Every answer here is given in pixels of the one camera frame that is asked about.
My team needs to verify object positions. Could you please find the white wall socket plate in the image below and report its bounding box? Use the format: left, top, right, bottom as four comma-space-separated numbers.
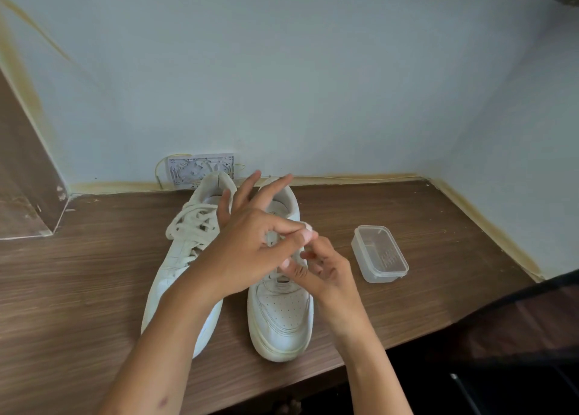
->
166, 154, 236, 189

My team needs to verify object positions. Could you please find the white perforated toe sneaker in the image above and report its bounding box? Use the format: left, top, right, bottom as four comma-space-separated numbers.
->
246, 178, 315, 363

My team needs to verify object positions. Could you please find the clear plastic container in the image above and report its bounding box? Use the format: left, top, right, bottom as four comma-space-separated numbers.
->
351, 225, 410, 284

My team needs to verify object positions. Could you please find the white laced sneaker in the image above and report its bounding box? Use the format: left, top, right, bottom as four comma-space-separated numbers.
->
141, 171, 238, 359

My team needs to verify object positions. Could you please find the person's left forearm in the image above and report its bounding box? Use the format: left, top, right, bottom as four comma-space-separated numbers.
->
97, 268, 227, 415

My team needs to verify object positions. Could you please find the person's right forearm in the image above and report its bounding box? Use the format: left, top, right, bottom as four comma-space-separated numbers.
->
332, 308, 414, 415

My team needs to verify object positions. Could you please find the person's left hand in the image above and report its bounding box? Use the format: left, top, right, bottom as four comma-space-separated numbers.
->
189, 170, 318, 303

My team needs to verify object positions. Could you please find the person's right hand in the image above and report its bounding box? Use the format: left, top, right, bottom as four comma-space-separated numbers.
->
278, 236, 369, 334

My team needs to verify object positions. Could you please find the black chair frame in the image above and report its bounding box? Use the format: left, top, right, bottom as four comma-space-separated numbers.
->
448, 270, 579, 415

